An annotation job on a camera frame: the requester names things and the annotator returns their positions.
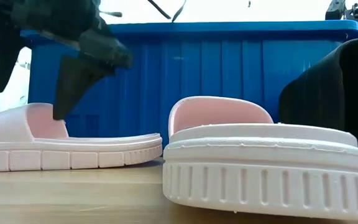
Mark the black foam slide sandal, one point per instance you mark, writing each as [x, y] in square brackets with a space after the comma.
[353, 93]

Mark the blue plastic bin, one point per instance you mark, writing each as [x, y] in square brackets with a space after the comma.
[213, 62]

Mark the pink foam slide sandal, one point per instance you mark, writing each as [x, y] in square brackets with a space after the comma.
[259, 186]
[89, 158]

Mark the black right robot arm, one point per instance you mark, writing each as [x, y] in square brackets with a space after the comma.
[334, 11]

